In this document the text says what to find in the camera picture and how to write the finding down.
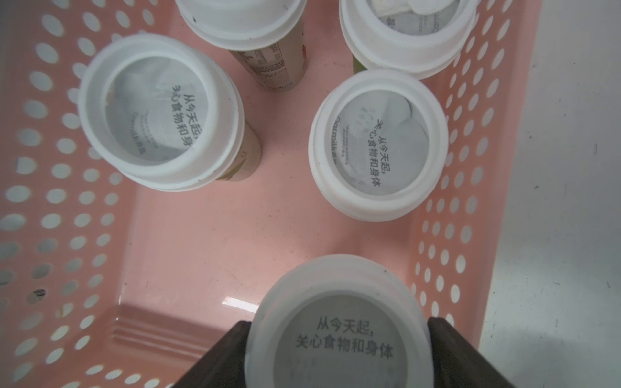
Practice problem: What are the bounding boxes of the pink perforated plastic basket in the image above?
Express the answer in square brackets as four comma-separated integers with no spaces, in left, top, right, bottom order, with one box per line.
[1,1,542,387]

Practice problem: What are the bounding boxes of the white lid yogurt cup right-near-basket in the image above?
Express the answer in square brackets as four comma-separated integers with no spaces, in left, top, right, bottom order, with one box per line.
[308,70,449,222]

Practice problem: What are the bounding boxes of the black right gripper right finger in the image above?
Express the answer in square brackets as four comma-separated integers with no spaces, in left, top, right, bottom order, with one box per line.
[428,317,514,388]

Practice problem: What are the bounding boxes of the red label yogurt cup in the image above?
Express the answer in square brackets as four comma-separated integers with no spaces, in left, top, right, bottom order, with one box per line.
[244,255,434,387]

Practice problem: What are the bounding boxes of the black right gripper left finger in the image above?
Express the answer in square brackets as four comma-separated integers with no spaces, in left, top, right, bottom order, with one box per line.
[173,321,252,388]

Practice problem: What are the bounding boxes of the green yogurt cup white lid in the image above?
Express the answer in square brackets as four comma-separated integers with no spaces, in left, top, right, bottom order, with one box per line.
[339,1,479,79]

